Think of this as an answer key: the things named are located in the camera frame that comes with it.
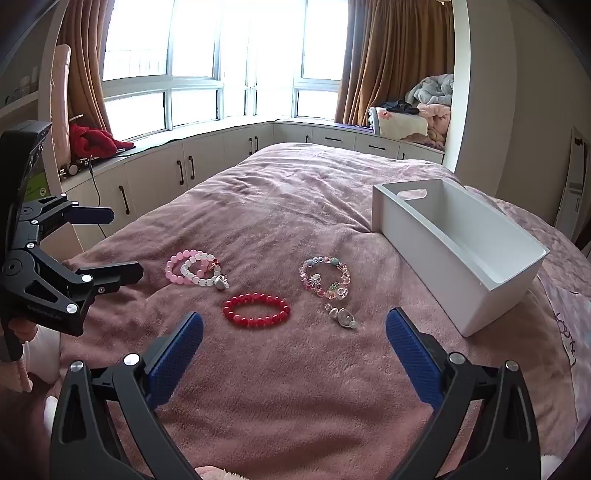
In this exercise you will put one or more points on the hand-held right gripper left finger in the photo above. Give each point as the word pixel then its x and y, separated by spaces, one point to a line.
pixel 178 360

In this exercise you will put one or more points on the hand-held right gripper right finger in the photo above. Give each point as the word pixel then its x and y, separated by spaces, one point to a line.
pixel 411 360

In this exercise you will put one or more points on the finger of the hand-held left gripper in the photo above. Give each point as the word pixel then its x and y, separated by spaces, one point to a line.
pixel 87 214
pixel 117 274

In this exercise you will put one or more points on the silver heart charm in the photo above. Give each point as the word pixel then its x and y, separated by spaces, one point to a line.
pixel 344 318

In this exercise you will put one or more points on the white plastic storage box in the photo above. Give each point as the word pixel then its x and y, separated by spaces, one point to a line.
pixel 461 240

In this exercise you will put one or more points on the red cloth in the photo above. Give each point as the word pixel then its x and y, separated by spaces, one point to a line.
pixel 92 142

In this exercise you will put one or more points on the white window cabinets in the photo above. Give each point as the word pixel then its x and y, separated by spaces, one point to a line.
pixel 152 175

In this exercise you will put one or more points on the pink chair back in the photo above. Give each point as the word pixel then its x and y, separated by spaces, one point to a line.
pixel 61 92

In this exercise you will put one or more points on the brown curtain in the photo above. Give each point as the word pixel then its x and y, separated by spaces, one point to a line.
pixel 85 60
pixel 392 50

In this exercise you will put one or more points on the pink cartoon print sheet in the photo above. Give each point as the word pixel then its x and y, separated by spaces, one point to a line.
pixel 565 332

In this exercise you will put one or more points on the dusty pink fleece blanket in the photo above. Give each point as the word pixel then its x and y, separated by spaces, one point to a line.
pixel 286 207

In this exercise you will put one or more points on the bay window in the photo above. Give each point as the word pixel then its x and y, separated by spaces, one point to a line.
pixel 207 55

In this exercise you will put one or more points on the pile of bedding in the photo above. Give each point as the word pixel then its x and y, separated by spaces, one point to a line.
pixel 429 113

